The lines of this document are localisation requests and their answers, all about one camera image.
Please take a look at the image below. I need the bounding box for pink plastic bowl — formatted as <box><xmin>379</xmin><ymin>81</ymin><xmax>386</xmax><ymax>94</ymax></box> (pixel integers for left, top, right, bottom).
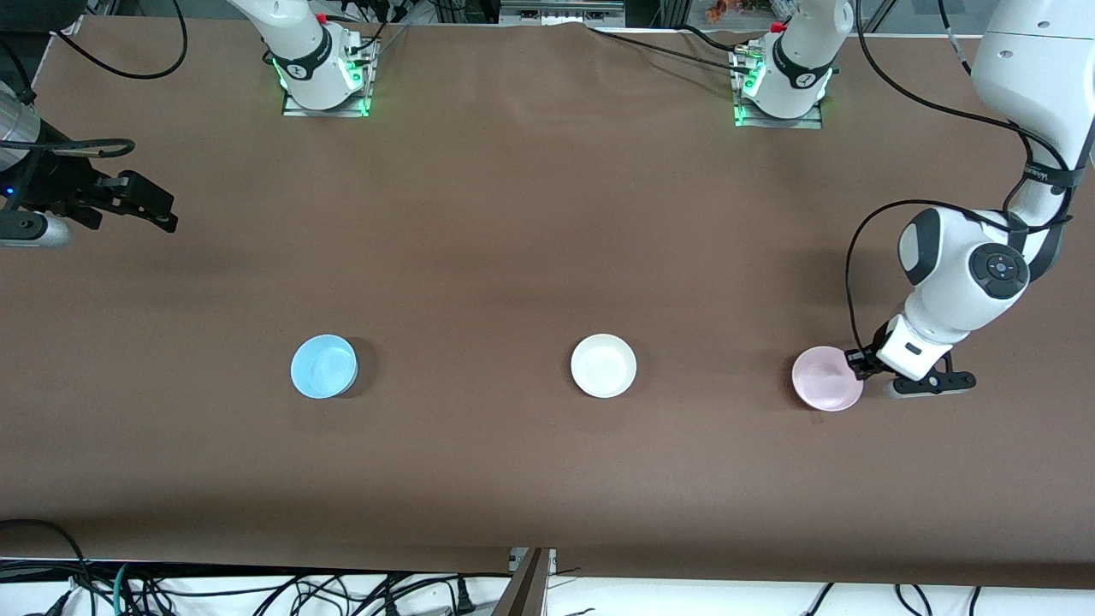
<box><xmin>790</xmin><ymin>345</ymin><xmax>866</xmax><ymax>413</ymax></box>

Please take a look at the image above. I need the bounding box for light blue plastic bowl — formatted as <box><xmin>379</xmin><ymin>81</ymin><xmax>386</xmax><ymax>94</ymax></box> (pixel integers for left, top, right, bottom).
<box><xmin>290</xmin><ymin>334</ymin><xmax>359</xmax><ymax>400</ymax></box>

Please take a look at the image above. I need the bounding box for white plastic bowl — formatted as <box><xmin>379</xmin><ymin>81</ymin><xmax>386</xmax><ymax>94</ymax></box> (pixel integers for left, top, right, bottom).
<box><xmin>570</xmin><ymin>333</ymin><xmax>638</xmax><ymax>400</ymax></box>

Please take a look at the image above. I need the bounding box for brown table cover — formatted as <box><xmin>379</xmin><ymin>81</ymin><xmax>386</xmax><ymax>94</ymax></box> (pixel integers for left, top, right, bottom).
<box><xmin>0</xmin><ymin>15</ymin><xmax>1095</xmax><ymax>591</ymax></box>

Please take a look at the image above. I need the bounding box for orange cluttered object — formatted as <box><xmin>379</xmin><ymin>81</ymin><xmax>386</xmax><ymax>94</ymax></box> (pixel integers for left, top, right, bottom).
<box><xmin>706</xmin><ymin>0</ymin><xmax>775</xmax><ymax>22</ymax></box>

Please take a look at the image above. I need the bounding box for aluminium profile bar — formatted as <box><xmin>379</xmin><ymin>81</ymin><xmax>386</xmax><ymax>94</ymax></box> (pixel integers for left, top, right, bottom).
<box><xmin>492</xmin><ymin>548</ymin><xmax>559</xmax><ymax>616</ymax></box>

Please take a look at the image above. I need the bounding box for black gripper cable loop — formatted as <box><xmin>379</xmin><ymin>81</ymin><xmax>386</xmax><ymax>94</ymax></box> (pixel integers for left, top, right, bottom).
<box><xmin>0</xmin><ymin>138</ymin><xmax>138</xmax><ymax>161</ymax></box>

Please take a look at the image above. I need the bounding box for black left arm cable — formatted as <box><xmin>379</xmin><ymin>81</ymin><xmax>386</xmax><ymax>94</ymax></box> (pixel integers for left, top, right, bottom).
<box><xmin>844</xmin><ymin>0</ymin><xmax>1080</xmax><ymax>352</ymax></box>

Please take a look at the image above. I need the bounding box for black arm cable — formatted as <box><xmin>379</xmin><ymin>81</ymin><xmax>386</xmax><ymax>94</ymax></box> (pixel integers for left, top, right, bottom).
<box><xmin>844</xmin><ymin>0</ymin><xmax>1080</xmax><ymax>352</ymax></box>
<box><xmin>50</xmin><ymin>0</ymin><xmax>189</xmax><ymax>80</ymax></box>

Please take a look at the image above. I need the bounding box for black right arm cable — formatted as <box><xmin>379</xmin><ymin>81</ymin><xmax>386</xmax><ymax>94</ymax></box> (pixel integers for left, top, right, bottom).
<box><xmin>50</xmin><ymin>0</ymin><xmax>189</xmax><ymax>80</ymax></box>

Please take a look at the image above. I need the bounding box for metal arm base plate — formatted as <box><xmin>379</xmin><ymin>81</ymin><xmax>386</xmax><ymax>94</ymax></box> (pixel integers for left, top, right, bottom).
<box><xmin>731</xmin><ymin>44</ymin><xmax>826</xmax><ymax>131</ymax></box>
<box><xmin>281</xmin><ymin>36</ymin><xmax>374</xmax><ymax>119</ymax></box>

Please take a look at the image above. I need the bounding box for black base cable bundle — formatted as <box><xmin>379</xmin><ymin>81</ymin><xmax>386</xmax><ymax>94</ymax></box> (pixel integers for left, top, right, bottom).
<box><xmin>329</xmin><ymin>0</ymin><xmax>413</xmax><ymax>66</ymax></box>

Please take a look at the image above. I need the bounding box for black looped floor cable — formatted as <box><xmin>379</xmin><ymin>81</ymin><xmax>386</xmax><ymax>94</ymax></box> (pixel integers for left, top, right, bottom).
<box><xmin>0</xmin><ymin>518</ymin><xmax>93</xmax><ymax>616</ymax></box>

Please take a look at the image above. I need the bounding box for black base power cable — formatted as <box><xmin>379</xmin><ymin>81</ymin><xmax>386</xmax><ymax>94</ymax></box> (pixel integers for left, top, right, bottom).
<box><xmin>589</xmin><ymin>27</ymin><xmax>747</xmax><ymax>73</ymax></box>
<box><xmin>680</xmin><ymin>23</ymin><xmax>742</xmax><ymax>52</ymax></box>

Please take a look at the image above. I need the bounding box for black cable tangle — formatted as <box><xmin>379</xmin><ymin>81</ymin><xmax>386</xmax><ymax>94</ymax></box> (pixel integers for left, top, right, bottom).
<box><xmin>128</xmin><ymin>572</ymin><xmax>514</xmax><ymax>616</ymax></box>

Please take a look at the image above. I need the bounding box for silver metal rail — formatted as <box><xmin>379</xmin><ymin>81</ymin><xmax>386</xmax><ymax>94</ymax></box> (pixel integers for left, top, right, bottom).
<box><xmin>499</xmin><ymin>0</ymin><xmax>627</xmax><ymax>27</ymax></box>

